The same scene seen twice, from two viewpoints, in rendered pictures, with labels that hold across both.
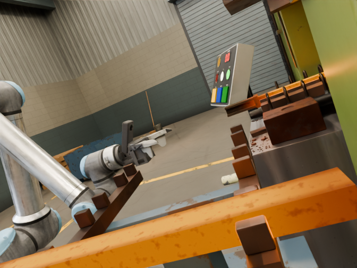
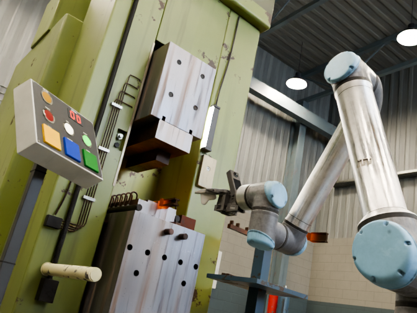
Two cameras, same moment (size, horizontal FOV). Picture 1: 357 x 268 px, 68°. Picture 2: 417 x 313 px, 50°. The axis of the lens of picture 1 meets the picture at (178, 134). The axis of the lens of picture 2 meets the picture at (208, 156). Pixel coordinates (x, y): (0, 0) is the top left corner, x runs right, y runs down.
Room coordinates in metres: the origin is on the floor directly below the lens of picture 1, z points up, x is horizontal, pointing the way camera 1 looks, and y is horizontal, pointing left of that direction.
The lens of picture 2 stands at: (2.33, 0.93, 0.55)
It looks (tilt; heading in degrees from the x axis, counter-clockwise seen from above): 20 degrees up; 213
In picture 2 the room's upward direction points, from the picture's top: 12 degrees clockwise
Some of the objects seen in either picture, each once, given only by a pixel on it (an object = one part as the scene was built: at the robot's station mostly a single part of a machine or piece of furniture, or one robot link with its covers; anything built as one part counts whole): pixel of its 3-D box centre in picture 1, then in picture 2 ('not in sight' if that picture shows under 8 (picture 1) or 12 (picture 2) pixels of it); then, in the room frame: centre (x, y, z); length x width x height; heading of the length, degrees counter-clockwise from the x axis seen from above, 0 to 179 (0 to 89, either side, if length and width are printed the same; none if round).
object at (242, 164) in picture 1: (161, 186); not in sight; (0.32, 0.05, 1.02); 0.23 x 0.06 x 0.02; 75
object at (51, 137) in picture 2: (214, 95); (50, 138); (1.45, -0.27, 1.01); 0.07 x 0.05 x 0.07; 4
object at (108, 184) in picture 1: (108, 190); (264, 229); (1.00, 0.34, 0.86); 0.12 x 0.09 x 0.12; 162
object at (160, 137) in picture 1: (161, 139); (204, 197); (0.97, 0.07, 0.98); 0.09 x 0.03 x 0.06; 104
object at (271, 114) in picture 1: (291, 120); (180, 224); (0.61, -0.26, 0.95); 0.12 x 0.09 x 0.07; 69
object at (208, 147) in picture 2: not in sight; (223, 77); (0.49, -0.28, 1.83); 0.07 x 0.04 x 0.90; 159
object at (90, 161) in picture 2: (226, 94); (89, 161); (1.25, -0.28, 1.01); 0.07 x 0.05 x 0.07; 4
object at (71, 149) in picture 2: (220, 95); (71, 150); (1.35, -0.27, 1.01); 0.07 x 0.05 x 0.07; 4
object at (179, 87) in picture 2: not in sight; (169, 104); (0.68, -0.45, 1.56); 0.42 x 0.39 x 0.40; 69
